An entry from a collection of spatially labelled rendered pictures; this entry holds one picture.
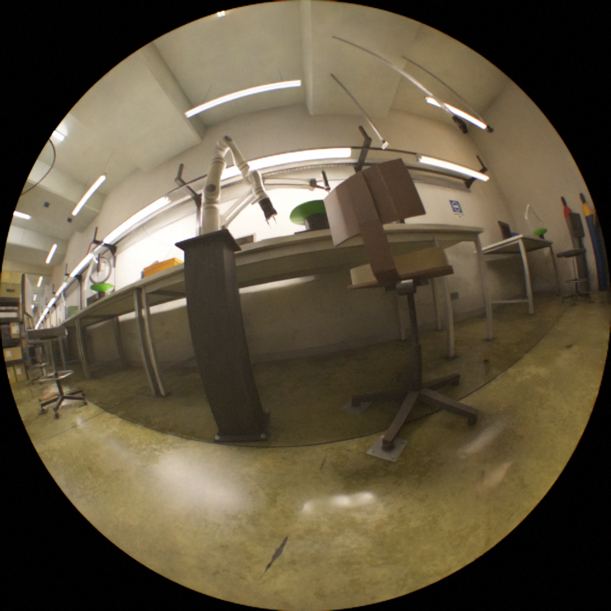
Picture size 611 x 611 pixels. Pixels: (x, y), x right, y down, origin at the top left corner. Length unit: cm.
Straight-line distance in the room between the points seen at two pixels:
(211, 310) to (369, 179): 69
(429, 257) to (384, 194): 22
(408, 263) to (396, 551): 74
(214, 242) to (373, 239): 57
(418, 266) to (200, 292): 74
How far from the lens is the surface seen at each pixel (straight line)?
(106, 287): 229
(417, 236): 130
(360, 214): 56
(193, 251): 79
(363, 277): 63
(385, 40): 356
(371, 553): 52
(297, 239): 101
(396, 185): 58
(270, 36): 376
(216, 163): 110
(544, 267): 493
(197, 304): 74
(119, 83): 371
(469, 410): 78
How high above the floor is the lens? 51
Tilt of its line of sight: 1 degrees up
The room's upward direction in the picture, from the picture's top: 9 degrees counter-clockwise
